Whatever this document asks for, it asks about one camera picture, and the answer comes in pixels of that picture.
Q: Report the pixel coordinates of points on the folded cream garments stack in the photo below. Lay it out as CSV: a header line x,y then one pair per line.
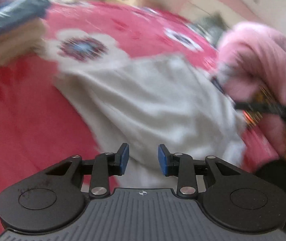
x,y
26,38

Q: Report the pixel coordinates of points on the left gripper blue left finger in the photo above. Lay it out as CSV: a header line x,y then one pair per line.
x,y
112,163

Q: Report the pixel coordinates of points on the pink white headboard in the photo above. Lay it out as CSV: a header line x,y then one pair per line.
x,y
220,0

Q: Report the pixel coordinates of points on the pink floral bed blanket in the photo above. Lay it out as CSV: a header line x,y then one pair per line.
x,y
38,126

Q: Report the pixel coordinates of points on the white button shirt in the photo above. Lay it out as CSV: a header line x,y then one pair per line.
x,y
149,101

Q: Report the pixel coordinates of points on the green patterned pillow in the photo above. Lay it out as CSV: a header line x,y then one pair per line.
x,y
211,27

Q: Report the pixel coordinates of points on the folded light blue garment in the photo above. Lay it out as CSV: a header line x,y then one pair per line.
x,y
18,12

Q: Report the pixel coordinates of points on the pink quilted comforter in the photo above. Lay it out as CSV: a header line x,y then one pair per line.
x,y
252,56

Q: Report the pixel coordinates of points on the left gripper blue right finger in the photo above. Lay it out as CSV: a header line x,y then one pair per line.
x,y
173,164

